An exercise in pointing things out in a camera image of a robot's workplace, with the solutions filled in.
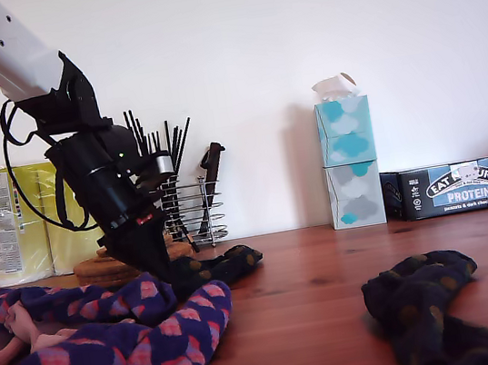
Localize round cork trivet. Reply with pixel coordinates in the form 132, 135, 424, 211
79, 270, 150, 296
73, 240, 195, 281
75, 251, 200, 289

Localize black cable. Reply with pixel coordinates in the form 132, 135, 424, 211
50, 169, 78, 230
0, 87, 104, 241

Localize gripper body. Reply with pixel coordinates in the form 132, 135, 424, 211
63, 156, 170, 241

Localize yellow paper towel pack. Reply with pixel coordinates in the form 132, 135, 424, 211
0, 153, 115, 290

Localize black tipped wooden brush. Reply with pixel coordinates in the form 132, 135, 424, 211
179, 222, 202, 257

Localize navy sock with brown dots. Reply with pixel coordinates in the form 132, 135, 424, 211
357, 242, 488, 365
163, 242, 270, 302

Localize chrome wire utensil holder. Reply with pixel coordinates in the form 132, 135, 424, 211
151, 167, 232, 255

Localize grey cloud tissue box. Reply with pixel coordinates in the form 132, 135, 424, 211
324, 159, 389, 232

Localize black protein bar box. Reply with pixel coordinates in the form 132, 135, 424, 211
379, 156, 488, 226

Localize blue cloud tissue box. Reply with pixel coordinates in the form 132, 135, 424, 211
313, 94, 379, 171

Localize white tissue sheet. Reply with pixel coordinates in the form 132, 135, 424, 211
309, 71, 362, 107

